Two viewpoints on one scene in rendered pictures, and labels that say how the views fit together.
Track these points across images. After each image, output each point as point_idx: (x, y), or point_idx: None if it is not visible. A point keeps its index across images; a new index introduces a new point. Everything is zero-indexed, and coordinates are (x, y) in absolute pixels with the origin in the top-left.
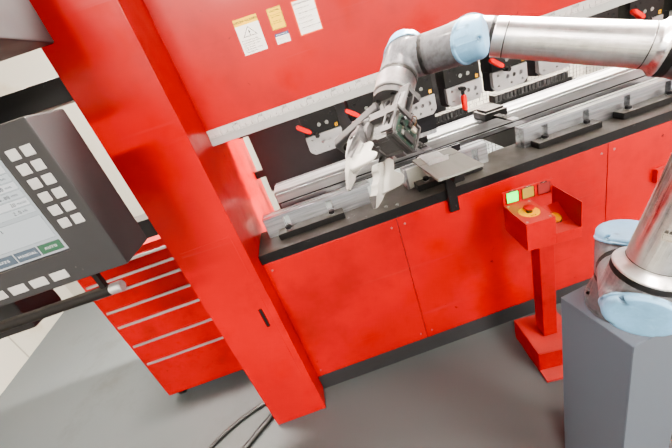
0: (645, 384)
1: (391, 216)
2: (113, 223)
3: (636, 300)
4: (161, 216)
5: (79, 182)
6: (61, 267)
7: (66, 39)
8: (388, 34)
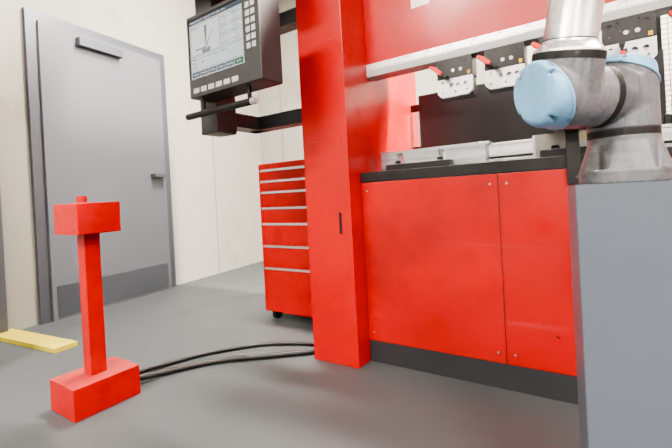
0: (613, 276)
1: (492, 169)
2: (267, 55)
3: (524, 67)
4: (308, 105)
5: (263, 25)
6: (237, 73)
7: None
8: None
